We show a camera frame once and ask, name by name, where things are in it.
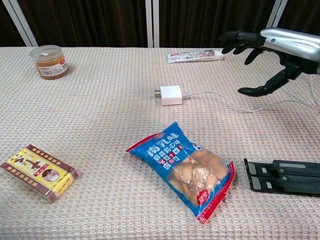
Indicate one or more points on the slanted white frame bar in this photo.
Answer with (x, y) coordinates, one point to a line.
(276, 12)
(22, 25)

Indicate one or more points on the blue biscuit snack bag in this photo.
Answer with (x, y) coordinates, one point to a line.
(180, 162)

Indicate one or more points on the clear jar with brown paste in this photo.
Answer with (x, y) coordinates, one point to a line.
(50, 68)

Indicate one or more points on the yellow and brown carton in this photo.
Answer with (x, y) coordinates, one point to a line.
(37, 172)

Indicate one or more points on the dark pleated curtain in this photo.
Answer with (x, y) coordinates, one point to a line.
(87, 22)

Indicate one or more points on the black folding stand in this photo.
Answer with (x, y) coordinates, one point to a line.
(287, 177)

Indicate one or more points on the small white cube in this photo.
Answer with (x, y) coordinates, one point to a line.
(171, 96)

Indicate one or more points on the upright white frame post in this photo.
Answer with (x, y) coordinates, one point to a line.
(152, 25)

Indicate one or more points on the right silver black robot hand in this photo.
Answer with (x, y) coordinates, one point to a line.
(290, 45)

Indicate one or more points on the beige waffle tablecloth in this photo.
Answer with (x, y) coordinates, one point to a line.
(100, 125)

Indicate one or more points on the white toothpaste tube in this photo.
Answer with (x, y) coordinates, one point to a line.
(195, 55)

